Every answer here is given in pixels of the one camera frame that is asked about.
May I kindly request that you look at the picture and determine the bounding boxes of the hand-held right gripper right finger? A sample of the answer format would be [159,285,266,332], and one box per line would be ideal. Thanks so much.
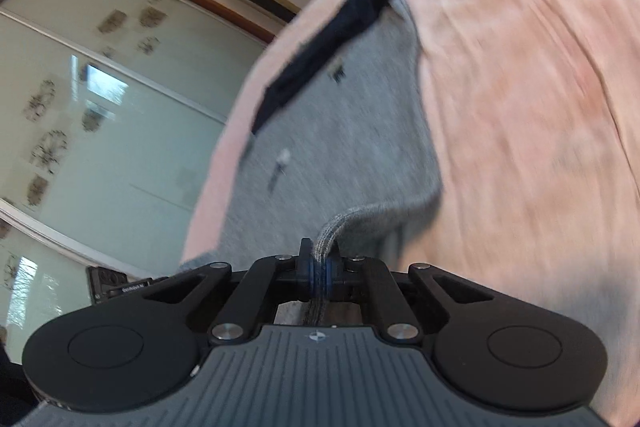
[322,243,497,344]

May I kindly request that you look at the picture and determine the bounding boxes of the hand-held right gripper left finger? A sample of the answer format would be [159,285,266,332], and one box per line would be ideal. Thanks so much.
[145,238,321,347]

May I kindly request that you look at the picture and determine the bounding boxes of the grey and navy knit sweater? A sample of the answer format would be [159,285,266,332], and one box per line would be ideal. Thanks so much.
[180,0,446,328]

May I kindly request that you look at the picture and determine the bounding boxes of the white floral wardrobe door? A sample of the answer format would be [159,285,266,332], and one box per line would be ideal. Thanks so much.
[0,0,273,363]

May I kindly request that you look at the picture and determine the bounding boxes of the pink bed sheet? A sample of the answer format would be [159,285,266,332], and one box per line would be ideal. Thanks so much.
[180,0,640,427]

